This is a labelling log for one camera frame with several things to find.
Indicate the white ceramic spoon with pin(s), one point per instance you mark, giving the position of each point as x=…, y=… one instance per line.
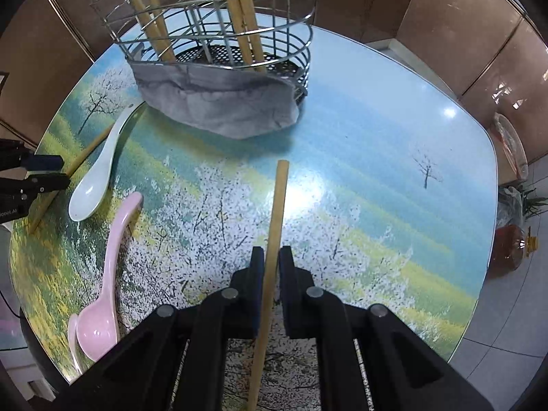
x=87, y=197

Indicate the green leafy plant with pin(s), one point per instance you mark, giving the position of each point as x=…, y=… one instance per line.
x=531, y=205

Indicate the grey cloth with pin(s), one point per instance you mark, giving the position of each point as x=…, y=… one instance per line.
x=214, y=102

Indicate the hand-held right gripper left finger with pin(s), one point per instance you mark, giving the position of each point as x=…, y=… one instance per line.
x=252, y=304

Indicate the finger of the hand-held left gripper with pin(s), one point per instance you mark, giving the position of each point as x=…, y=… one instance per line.
x=43, y=162
x=43, y=182

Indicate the amber oil jug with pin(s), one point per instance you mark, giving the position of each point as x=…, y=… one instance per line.
x=509, y=248

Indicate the crumpled plastic bag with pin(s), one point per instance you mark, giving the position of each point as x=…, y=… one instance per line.
x=507, y=205

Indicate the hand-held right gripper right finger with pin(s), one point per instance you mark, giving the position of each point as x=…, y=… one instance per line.
x=289, y=291

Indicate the pink ceramic spoon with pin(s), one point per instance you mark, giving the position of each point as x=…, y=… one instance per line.
x=72, y=334
x=109, y=265

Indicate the beige trash bin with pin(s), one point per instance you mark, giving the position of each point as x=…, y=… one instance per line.
x=509, y=145

